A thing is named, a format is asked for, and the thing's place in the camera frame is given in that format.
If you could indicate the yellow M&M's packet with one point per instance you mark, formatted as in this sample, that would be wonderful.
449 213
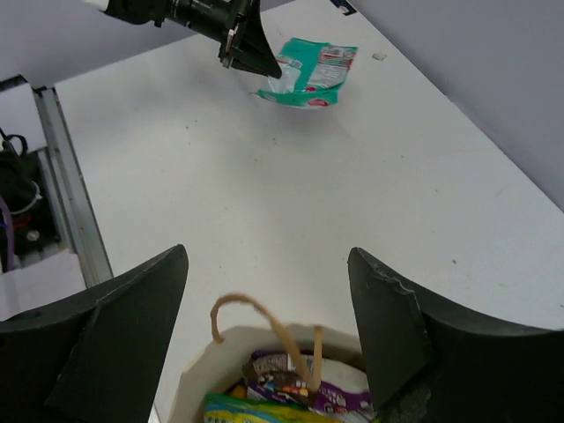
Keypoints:
239 392

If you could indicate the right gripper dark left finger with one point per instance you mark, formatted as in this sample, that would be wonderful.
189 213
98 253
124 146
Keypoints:
95 356

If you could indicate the brown paper bag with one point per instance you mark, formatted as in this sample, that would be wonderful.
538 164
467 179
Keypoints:
218 369

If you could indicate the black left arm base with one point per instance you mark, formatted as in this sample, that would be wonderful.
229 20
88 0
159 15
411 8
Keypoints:
27 222

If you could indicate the purple Fox's candy bag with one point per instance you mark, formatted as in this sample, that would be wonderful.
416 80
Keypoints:
344 390

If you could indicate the brown M&M's packet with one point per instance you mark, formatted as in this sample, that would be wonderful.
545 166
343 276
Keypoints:
274 377

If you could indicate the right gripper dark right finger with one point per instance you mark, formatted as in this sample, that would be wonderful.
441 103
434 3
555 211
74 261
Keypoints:
429 359

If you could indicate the teal tissue packet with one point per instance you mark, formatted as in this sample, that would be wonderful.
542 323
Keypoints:
312 74

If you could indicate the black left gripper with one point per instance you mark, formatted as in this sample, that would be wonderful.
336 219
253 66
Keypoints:
243 44

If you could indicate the aluminium table frame rail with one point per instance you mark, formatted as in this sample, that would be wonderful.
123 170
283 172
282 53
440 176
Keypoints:
65 183

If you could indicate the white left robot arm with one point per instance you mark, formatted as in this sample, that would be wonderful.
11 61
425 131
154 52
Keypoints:
200 16

